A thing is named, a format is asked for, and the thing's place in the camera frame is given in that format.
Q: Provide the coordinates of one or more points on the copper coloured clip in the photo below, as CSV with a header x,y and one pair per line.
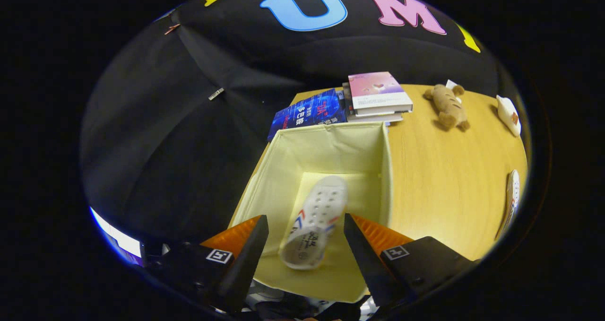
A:
x,y
172,28

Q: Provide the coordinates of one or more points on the green fabric storage box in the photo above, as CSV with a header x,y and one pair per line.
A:
x,y
283,169

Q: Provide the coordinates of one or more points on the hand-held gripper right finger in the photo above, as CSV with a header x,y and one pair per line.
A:
x,y
366,264

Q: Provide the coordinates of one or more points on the dark blue book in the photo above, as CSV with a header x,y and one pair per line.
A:
x,y
307,113

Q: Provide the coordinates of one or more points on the white plush toy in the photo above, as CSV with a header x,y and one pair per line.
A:
x,y
508,115

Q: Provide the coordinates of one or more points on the brown plush toy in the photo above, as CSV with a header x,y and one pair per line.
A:
x,y
446,106

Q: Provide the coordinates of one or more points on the silver metal clip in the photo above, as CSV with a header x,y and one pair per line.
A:
x,y
216,93

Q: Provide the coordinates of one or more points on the bright lit panel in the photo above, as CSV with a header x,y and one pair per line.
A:
x,y
116,236

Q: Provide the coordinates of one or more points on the white striped canvas shoe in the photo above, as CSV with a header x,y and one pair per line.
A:
x,y
514,188
321,203

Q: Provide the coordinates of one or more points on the pink cover book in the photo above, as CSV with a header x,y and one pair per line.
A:
x,y
375,89

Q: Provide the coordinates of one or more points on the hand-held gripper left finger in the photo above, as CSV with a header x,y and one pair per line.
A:
x,y
246,269

